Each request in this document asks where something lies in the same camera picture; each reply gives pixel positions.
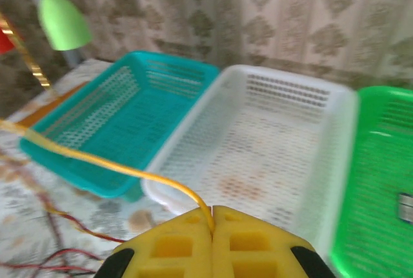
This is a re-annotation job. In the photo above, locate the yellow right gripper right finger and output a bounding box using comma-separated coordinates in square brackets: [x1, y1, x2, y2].
[211, 205, 337, 278]

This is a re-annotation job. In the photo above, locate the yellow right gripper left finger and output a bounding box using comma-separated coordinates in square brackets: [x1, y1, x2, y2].
[93, 207, 214, 278]

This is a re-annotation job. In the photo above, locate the red and black twin cable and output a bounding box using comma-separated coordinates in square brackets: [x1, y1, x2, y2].
[0, 248, 106, 278]

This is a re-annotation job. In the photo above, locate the thin yellow cable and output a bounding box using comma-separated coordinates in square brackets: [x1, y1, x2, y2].
[47, 208, 108, 239]
[0, 119, 216, 233]

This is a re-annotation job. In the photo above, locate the white plastic basket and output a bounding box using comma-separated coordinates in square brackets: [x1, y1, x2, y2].
[141, 64, 359, 259]

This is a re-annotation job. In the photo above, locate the green plastic basket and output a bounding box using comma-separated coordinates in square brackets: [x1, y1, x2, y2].
[328, 85, 413, 278]

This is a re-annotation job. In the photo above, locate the teal plastic basket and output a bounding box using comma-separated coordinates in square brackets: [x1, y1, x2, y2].
[19, 50, 222, 203]

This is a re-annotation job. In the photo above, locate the grey metal pole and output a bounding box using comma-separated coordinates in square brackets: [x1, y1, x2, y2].
[18, 0, 82, 66]

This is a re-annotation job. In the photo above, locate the green plastic goblet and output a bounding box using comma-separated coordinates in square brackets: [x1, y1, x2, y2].
[31, 0, 94, 52]

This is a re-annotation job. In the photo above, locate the red plastic goblet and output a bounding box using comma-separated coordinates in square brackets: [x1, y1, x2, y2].
[0, 27, 16, 55]

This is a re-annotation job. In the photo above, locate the gold wire stand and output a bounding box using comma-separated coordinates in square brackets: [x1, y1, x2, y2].
[0, 0, 54, 92]

